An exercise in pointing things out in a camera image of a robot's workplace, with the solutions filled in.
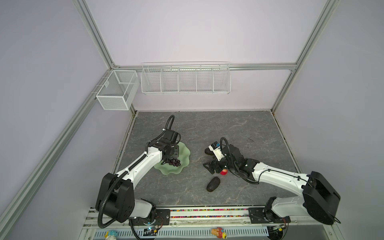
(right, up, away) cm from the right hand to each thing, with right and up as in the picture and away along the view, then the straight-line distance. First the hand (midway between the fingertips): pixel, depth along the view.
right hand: (208, 162), depth 81 cm
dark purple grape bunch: (-20, -1, +5) cm, 21 cm away
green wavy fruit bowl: (-15, +2, +12) cm, 19 cm away
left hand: (-20, +4, +5) cm, 21 cm away
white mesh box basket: (-60, +44, +17) cm, 76 cm away
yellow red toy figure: (+4, -28, -15) cm, 32 cm away
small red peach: (+9, -7, +3) cm, 12 cm away
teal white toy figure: (-45, -30, -15) cm, 56 cm away
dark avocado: (+3, -12, -1) cm, 12 cm away
